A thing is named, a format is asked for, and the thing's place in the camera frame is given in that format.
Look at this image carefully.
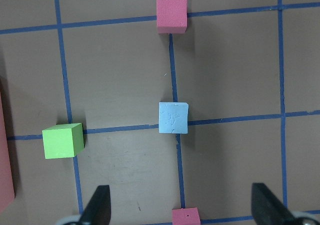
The pink plastic tray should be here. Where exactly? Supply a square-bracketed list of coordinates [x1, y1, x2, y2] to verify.
[0, 78, 15, 214]

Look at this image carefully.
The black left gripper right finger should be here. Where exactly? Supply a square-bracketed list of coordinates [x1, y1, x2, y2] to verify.
[251, 183, 296, 225]

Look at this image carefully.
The light blue foam block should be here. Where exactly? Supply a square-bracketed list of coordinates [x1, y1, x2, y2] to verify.
[158, 102, 189, 134]

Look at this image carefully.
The pink foam block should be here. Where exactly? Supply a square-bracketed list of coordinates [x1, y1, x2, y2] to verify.
[156, 0, 188, 34]
[172, 207, 201, 225]

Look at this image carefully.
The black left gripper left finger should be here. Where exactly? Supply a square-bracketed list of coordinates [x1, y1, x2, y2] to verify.
[79, 185, 111, 225]

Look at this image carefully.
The green foam block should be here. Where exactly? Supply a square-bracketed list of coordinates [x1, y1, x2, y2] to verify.
[42, 123, 85, 159]

